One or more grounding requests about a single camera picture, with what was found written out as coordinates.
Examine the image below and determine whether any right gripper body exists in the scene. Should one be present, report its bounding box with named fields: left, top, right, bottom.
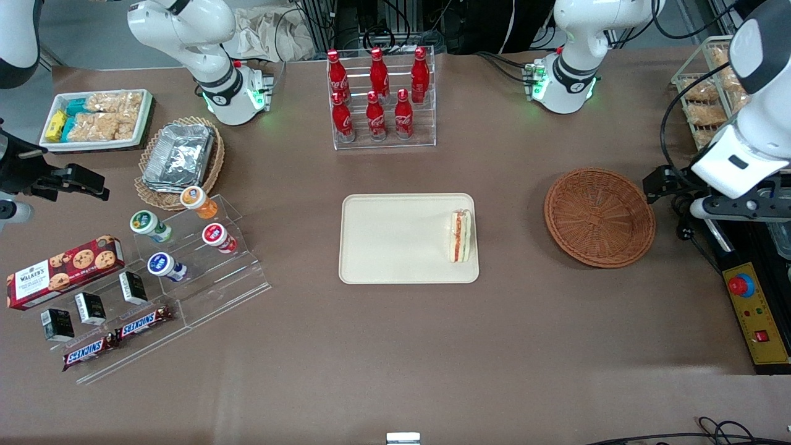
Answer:
left=0, top=124, right=56, bottom=226

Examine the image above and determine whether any triangle sandwich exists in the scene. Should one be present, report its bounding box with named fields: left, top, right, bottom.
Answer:
left=448, top=209, right=474, bottom=265

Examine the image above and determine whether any brown round wicker basket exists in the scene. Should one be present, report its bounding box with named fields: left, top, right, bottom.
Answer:
left=544, top=167, right=657, bottom=269

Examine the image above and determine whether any white rectangular snack tray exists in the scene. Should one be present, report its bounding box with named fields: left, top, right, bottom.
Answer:
left=39, top=89, right=154, bottom=153

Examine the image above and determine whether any light oval wicker basket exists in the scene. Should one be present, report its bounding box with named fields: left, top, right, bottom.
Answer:
left=134, top=116, right=226, bottom=212

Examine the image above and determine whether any beige plastic tray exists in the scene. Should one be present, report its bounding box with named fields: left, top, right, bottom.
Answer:
left=339, top=193, right=480, bottom=285

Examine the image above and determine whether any clear plastic container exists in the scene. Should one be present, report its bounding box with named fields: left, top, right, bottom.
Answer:
left=768, top=222, right=791, bottom=260

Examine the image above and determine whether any clear rice cracker bag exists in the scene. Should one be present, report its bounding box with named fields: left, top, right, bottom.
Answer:
left=68, top=112, right=137, bottom=142
left=83, top=91, right=144, bottom=116

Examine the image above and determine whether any yellow snack packet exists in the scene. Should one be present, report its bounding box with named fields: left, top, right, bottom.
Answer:
left=46, top=110, right=68, bottom=142

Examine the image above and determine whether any green lid yogurt cup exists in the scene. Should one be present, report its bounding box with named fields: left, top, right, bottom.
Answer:
left=129, top=210, right=174, bottom=244

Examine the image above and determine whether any red Walkers cookie box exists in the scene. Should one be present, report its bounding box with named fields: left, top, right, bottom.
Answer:
left=6, top=235, right=125, bottom=311

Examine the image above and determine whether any aluminium foil container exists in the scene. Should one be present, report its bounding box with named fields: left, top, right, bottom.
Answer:
left=142, top=123, right=215, bottom=192

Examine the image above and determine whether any black yellow control box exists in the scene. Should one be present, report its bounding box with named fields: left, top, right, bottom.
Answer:
left=692, top=213, right=791, bottom=376

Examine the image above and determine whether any small black box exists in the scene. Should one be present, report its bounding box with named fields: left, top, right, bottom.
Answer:
left=119, top=271, right=149, bottom=305
left=74, top=292, right=107, bottom=326
left=40, top=308, right=75, bottom=342

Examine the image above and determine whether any blue lid yogurt cup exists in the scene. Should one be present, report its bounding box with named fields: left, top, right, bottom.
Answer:
left=146, top=252, right=188, bottom=284

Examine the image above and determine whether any orange lid yogurt cup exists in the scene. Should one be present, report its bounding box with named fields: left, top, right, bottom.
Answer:
left=180, top=185, right=219, bottom=221

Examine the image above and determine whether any red lid yogurt cup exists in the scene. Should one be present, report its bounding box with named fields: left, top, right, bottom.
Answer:
left=201, top=223, right=239, bottom=255

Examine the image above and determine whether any Snickers chocolate bar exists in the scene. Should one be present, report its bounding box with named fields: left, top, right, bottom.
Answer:
left=114, top=305, right=174, bottom=342
left=62, top=334, right=119, bottom=372

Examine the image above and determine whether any clear acrylic cup step stand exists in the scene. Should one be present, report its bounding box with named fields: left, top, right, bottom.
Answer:
left=132, top=195, right=273, bottom=329

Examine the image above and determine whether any clear acrylic snack step stand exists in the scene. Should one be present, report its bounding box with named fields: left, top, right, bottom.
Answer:
left=12, top=266, right=192, bottom=386

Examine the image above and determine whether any beige cloth bag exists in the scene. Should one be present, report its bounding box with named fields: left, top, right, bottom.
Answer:
left=221, top=7, right=317, bottom=62

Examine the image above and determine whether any clear acrylic bottle rack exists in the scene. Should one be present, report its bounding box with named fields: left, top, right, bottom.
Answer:
left=326, top=44, right=438, bottom=151

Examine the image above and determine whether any red cola bottle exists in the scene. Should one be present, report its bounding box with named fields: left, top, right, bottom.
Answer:
left=331, top=91, right=356, bottom=144
left=326, top=49, right=349, bottom=104
left=411, top=46, right=431, bottom=104
left=370, top=47, right=391, bottom=101
left=394, top=88, right=415, bottom=140
left=366, top=91, right=387, bottom=142

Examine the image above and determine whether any black cable with plug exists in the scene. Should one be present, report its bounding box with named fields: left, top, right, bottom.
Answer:
left=670, top=192, right=725, bottom=274

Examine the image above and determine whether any white wire rack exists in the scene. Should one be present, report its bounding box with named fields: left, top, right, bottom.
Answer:
left=671, top=35, right=752, bottom=152

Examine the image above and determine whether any black base cable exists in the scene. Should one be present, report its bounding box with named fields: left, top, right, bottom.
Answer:
left=475, top=51, right=537, bottom=85

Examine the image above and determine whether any black floor cable bundle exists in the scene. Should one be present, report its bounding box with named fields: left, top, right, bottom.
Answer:
left=584, top=417, right=791, bottom=445

